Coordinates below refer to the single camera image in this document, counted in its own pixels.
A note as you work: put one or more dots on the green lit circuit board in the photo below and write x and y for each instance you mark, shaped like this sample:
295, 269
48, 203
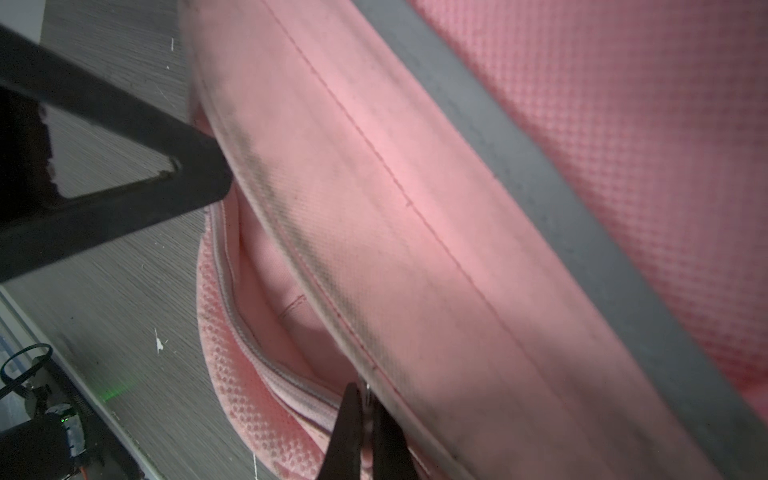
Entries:
56, 442

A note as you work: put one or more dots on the pink student backpack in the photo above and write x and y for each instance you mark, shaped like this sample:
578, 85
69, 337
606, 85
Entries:
534, 231

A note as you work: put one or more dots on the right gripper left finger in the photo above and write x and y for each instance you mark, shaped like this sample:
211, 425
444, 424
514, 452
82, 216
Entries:
343, 457

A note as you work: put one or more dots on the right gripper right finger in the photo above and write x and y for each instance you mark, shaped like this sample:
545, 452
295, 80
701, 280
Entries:
392, 459

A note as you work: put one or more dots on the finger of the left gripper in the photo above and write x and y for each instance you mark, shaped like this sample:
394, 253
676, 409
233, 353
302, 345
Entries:
41, 222

